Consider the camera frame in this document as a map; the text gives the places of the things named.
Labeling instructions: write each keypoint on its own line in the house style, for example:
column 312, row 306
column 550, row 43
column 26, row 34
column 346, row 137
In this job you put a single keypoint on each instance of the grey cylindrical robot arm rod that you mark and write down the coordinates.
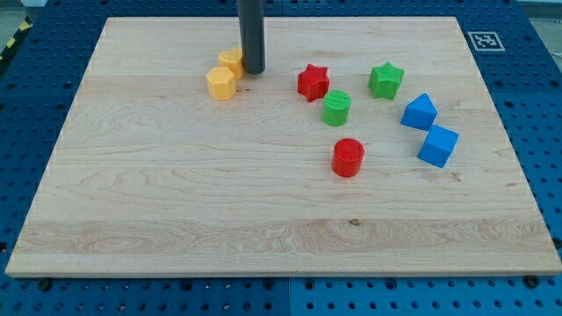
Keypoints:
column 250, row 14

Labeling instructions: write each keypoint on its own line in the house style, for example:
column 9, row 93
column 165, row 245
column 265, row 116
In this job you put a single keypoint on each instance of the blue triangle block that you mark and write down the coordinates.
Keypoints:
column 420, row 113

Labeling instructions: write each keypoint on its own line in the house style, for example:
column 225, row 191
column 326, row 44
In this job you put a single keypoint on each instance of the red cylinder block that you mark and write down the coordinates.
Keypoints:
column 347, row 157

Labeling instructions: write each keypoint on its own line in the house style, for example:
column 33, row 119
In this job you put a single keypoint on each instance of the green cylinder block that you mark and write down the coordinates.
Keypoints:
column 336, row 104

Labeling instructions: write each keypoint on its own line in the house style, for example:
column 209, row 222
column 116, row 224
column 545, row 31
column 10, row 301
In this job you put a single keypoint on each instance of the red star block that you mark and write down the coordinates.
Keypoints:
column 313, row 82

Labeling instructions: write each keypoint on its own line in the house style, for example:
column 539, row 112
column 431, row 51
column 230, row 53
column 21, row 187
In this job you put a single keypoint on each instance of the yellow hexagon block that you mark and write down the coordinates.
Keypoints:
column 221, row 83

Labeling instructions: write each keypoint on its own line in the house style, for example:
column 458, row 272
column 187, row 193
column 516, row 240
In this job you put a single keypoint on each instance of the yellow heart block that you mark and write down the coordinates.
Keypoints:
column 233, row 59

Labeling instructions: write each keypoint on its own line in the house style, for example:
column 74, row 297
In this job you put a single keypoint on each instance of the green star block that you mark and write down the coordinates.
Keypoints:
column 385, row 81

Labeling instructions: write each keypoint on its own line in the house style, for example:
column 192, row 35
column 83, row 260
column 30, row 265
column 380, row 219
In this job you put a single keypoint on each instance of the blue cube block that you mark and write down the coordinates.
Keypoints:
column 438, row 145

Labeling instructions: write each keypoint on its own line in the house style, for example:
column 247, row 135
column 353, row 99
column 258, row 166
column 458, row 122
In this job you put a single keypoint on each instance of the white fiducial marker tag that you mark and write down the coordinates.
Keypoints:
column 486, row 41

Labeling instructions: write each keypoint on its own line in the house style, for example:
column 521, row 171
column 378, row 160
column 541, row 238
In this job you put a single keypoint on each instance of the black yellow hazard tape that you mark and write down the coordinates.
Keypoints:
column 16, row 40

